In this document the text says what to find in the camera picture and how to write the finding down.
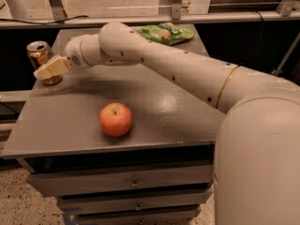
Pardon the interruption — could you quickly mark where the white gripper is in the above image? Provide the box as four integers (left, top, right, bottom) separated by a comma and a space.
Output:
34, 35, 91, 80

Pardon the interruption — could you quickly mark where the orange soda can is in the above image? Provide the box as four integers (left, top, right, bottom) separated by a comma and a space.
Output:
26, 40, 63, 86

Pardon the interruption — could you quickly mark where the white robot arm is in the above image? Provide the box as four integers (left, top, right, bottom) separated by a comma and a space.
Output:
35, 22, 300, 225

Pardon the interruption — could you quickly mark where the white pipe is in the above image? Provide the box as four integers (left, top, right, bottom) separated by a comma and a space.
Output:
4, 0, 31, 20

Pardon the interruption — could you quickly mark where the red apple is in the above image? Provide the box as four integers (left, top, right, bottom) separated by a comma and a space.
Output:
98, 103, 133, 137

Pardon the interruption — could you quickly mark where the top grey drawer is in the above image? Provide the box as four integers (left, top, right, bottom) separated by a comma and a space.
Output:
28, 163, 213, 197

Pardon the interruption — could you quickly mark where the grey drawer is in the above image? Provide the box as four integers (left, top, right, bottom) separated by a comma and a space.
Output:
28, 163, 213, 197
58, 186, 212, 215
76, 205, 200, 225

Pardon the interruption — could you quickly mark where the green snack bag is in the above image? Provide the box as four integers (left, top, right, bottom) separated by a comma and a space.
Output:
138, 22, 195, 46

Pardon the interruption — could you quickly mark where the middle grey drawer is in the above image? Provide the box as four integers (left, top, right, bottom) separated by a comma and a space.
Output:
58, 186, 212, 215

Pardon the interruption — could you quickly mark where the grey drawer cabinet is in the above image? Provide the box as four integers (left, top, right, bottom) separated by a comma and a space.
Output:
0, 23, 227, 225

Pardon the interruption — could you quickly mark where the bottom grey drawer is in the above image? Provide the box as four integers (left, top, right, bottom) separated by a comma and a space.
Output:
76, 205, 200, 225

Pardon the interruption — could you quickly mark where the grey metal railing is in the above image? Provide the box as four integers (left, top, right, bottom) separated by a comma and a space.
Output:
0, 11, 300, 30

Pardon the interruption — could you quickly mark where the black cable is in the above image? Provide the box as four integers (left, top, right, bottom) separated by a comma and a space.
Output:
0, 14, 90, 25

